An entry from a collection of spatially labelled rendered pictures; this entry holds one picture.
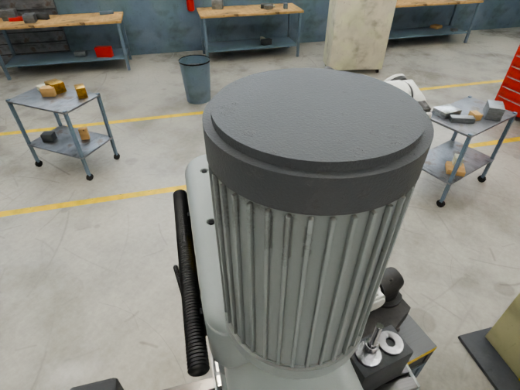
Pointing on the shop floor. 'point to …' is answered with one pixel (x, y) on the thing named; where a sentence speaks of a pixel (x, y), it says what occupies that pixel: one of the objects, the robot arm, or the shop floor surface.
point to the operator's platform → (426, 346)
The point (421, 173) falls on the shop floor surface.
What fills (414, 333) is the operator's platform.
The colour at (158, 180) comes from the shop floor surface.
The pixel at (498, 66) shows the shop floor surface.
